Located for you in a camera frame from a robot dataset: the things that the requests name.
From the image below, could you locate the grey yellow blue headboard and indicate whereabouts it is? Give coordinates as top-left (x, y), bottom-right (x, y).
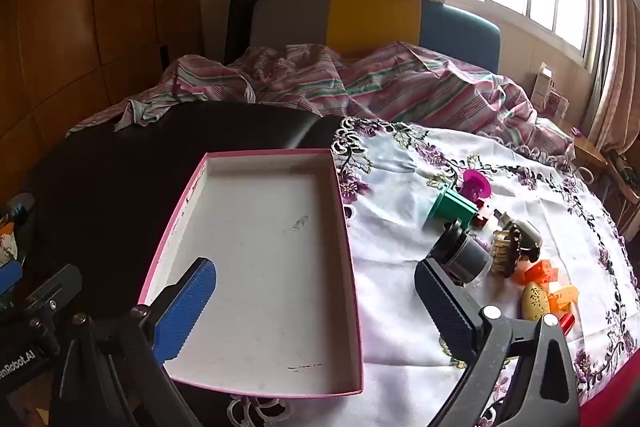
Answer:
top-left (248, 0), bottom-right (502, 75)

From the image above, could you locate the pink-rimmed white tray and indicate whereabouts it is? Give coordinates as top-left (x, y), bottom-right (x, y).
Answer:
top-left (137, 148), bottom-right (365, 400)

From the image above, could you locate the magenta plastic spool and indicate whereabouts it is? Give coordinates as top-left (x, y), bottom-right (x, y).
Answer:
top-left (461, 169), bottom-right (492, 202)

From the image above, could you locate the yellow carved oval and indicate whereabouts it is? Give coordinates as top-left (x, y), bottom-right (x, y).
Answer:
top-left (521, 281), bottom-right (551, 322)

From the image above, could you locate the floral white tablecloth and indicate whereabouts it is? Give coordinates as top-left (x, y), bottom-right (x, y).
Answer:
top-left (227, 117), bottom-right (640, 427)

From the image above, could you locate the striped pink blanket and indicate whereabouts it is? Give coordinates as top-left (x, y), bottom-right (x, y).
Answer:
top-left (67, 41), bottom-right (576, 158)

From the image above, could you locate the black grey cylinder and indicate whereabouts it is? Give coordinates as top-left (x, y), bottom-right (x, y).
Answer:
top-left (431, 221), bottom-right (493, 285)

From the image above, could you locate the small orange plastic piece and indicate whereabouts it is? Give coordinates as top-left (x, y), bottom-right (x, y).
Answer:
top-left (547, 285), bottom-right (581, 310)

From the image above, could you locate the wooden nightstand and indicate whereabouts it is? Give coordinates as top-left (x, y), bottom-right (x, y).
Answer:
top-left (570, 129), bottom-right (608, 192)

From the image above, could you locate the red plastic block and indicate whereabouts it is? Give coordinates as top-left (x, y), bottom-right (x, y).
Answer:
top-left (472, 202), bottom-right (496, 228)

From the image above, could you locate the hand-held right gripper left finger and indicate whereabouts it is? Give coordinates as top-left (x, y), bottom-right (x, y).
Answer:
top-left (50, 257), bottom-right (217, 427)

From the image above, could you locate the white carton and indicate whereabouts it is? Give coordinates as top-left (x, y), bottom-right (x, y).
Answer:
top-left (530, 62), bottom-right (556, 108)

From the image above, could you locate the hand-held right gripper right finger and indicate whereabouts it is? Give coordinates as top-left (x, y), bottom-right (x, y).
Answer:
top-left (414, 258), bottom-right (581, 427)

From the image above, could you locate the orange holed block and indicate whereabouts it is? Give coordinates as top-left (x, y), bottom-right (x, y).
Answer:
top-left (515, 259), bottom-right (558, 285)

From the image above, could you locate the wooden wardrobe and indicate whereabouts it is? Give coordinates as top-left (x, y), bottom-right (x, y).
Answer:
top-left (0, 0), bottom-right (206, 202)

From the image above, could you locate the beige side curtain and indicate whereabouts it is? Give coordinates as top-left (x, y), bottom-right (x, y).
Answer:
top-left (582, 0), bottom-right (640, 158)

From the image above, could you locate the green plastic spool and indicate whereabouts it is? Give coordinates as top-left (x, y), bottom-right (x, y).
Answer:
top-left (422, 187), bottom-right (480, 233)

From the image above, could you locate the pink carton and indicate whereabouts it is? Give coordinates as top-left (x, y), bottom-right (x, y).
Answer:
top-left (547, 89), bottom-right (571, 118)

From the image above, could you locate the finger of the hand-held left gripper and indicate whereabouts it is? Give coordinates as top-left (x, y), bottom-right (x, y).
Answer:
top-left (0, 193), bottom-right (37, 238)
top-left (0, 261), bottom-right (83, 348)

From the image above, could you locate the red bed cover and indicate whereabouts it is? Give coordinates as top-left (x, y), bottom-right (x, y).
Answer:
top-left (577, 347), bottom-right (640, 427)

